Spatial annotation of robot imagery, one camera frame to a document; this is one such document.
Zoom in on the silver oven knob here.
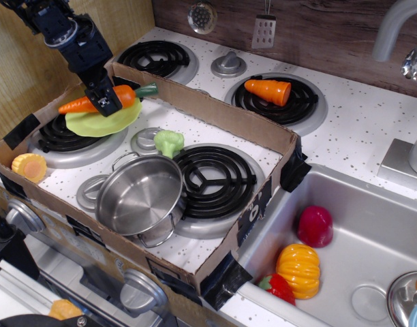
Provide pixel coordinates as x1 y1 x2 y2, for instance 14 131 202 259
5 199 46 235
120 269 168 315

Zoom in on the orange toy carrot half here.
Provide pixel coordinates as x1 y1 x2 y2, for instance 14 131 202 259
244 79 292 106

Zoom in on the orange toy carrot green top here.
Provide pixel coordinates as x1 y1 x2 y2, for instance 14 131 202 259
58 82 158 114

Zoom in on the green toy broccoli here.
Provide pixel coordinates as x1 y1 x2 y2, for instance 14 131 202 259
153 130 185 159

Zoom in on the front right black burner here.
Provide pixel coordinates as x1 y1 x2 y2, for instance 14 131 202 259
173 143 265 239

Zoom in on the orange toy food bottom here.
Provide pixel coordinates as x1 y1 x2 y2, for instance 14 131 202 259
48 299 83 320

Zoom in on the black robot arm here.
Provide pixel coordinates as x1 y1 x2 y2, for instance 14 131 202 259
0 1 123 116

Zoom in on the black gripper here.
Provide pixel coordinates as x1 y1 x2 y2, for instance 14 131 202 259
58 14 123 117

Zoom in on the back right black burner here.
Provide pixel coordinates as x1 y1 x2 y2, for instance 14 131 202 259
224 73 328 136

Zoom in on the stainless steel pot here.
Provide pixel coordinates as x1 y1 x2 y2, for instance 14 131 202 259
95 155 187 248

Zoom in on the back left black burner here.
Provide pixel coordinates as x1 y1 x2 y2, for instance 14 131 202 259
112 40 199 85

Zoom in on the red toy strawberry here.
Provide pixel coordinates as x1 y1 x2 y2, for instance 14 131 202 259
258 273 296 306

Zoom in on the silver faucet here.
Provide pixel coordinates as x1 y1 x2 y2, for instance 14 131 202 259
372 0 417 62

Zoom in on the yellow toy corn piece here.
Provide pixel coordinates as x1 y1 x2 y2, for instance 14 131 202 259
12 153 47 183

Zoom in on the light green plastic plate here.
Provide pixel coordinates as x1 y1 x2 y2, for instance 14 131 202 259
65 98 142 137

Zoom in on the silver oven knob left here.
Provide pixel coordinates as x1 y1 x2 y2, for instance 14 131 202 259
5 199 46 235

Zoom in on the silver centre stove knob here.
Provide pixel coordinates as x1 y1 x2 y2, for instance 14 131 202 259
130 127 163 155

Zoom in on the silver oven knob right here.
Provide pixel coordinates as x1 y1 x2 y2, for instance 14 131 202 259
120 269 168 315

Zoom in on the silver bowl in sink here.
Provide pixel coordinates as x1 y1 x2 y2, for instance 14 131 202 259
386 271 417 326

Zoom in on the yellow orange toy pumpkin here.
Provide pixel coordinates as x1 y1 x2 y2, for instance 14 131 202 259
276 244 320 300

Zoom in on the silver back stove knob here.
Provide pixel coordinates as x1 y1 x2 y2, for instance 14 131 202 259
211 51 247 78

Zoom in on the silver front stove knob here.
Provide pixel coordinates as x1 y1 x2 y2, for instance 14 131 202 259
76 174 108 213

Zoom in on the dark red toy vegetable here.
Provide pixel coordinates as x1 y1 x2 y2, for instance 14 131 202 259
296 206 333 248

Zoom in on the hanging metal strainer spoon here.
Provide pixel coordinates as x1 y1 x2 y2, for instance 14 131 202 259
187 1 217 35

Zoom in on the hanging shiny metal spoon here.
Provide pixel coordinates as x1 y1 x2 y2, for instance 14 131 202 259
401 46 417 82

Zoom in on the silver stove knob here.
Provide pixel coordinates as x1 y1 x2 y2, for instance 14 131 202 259
211 51 247 78
130 127 163 155
76 174 108 213

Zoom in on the hanging metal spatula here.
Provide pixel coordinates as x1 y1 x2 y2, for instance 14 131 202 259
251 0 277 50

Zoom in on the stainless steel sink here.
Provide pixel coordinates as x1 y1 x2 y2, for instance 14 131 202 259
239 165 417 326

